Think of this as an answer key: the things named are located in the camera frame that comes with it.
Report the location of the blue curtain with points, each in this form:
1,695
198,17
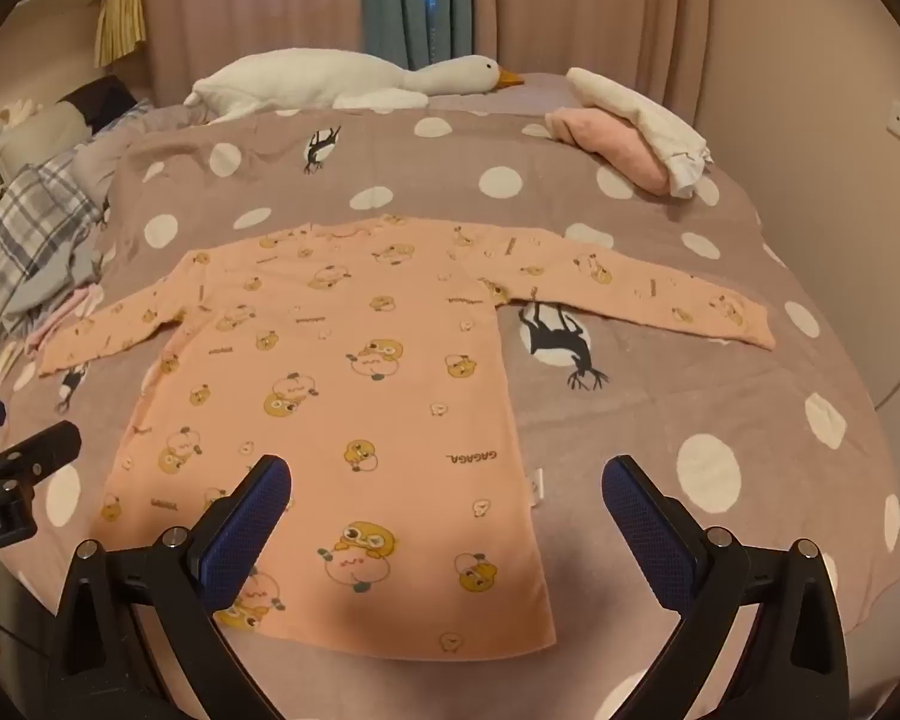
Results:
390,0

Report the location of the dark brown pillow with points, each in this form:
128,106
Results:
101,101

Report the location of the small white plush toy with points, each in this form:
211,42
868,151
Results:
0,116

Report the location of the grey garment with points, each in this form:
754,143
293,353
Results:
52,277

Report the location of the pink cartoon print shirt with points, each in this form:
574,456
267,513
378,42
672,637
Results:
345,390

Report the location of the white folded cloth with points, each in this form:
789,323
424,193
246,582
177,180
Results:
645,109

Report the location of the light pink garment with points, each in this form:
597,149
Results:
52,322

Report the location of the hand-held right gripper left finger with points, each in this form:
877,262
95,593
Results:
247,525

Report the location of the pink curtain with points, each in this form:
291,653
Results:
255,0
592,0

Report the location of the white goose plush toy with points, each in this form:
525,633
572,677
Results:
292,79

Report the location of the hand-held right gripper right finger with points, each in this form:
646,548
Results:
645,532

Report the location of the mauve polka dot blanket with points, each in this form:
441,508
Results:
607,390

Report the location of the yellow striped hanging cloth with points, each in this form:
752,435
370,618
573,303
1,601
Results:
120,22

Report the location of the mauve bed sheet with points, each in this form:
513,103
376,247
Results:
540,94

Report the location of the pink folded cloth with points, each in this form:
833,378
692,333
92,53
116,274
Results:
607,139

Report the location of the plaid cloth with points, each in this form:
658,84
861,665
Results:
30,217

